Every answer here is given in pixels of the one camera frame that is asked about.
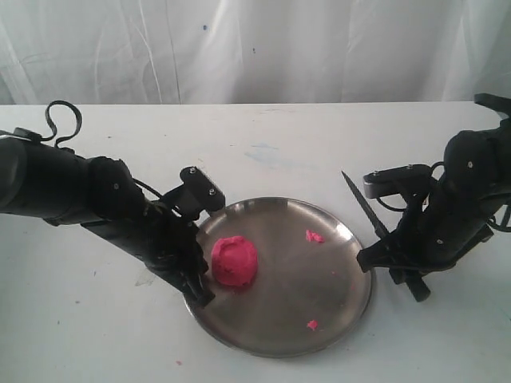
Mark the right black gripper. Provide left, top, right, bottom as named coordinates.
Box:
left=356, top=175, right=493, bottom=291

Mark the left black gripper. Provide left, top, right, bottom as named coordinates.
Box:
left=82, top=202, right=216, bottom=307

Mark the black serrated knife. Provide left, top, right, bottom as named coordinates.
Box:
left=341, top=171, right=431, bottom=302

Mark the pink putty lump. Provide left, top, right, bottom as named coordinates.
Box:
left=211, top=236, right=259, bottom=287

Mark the round steel plate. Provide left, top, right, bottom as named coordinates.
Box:
left=188, top=197, right=375, bottom=358

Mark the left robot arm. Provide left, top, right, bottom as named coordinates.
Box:
left=1, top=109, right=225, bottom=307

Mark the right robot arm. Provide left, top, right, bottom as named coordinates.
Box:
left=347, top=93, right=510, bottom=302

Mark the pink crumb upper right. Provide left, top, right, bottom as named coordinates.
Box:
left=306, top=230, right=325, bottom=243

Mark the pink crumb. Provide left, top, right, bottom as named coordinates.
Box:
left=307, top=319, right=319, bottom=331
left=306, top=230, right=325, bottom=243

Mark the pink crumb lower right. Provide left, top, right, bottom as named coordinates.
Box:
left=307, top=319, right=319, bottom=331

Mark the white backdrop curtain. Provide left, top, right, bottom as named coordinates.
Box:
left=1, top=1, right=510, bottom=105

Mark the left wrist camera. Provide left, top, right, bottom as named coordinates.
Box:
left=160, top=166, right=226, bottom=221

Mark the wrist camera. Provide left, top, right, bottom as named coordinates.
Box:
left=160, top=166, right=226, bottom=221
left=363, top=164, right=432, bottom=199

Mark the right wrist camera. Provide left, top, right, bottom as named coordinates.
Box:
left=363, top=164, right=432, bottom=199

